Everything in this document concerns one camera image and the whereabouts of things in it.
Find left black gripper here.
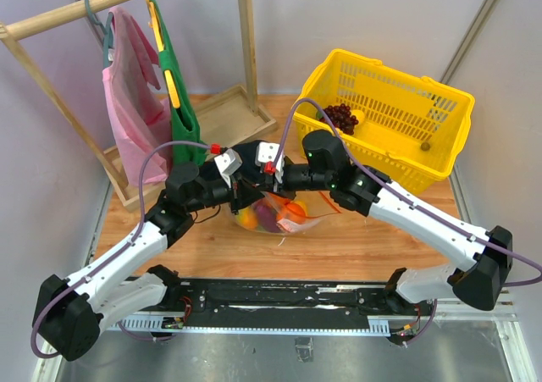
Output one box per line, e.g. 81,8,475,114
186,170,268,215

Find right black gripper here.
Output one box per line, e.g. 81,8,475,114
255,162,333,201

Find orange tangerine fruit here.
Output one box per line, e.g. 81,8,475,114
281,201,307,224

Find clear zip top bag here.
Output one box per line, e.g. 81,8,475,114
228,191,340,235

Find mango fruit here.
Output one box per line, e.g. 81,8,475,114
236,207,259,230

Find purple eggplant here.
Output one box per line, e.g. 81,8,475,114
254,201,280,233

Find orange tangerines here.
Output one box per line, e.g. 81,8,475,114
266,193,290,213

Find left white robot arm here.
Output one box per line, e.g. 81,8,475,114
30,158,264,361

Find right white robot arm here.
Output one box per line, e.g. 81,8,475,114
255,130,512,314

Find dark navy cloth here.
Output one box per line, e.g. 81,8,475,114
195,140,295,191

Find wooden clothes rack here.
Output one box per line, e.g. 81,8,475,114
1,0,277,212

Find green shirt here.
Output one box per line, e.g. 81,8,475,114
151,0,207,165

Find purple grape bunch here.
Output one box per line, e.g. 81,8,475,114
317,103,359,136

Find yellow lemon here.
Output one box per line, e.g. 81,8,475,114
351,109,366,125

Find pink shirt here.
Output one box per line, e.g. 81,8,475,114
102,6,172,186

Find yellow plastic basket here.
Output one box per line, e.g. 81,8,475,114
293,49,475,195

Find yellow clothes hanger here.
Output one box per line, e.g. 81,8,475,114
145,0,181,108

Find teal clothes hanger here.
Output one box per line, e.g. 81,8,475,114
84,0,114,69

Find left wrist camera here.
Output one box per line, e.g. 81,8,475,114
213,147,242,176

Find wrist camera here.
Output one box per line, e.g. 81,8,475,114
255,141,285,174
213,147,242,176

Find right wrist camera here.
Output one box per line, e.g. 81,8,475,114
255,141,285,174

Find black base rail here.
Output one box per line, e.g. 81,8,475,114
130,276,437,330

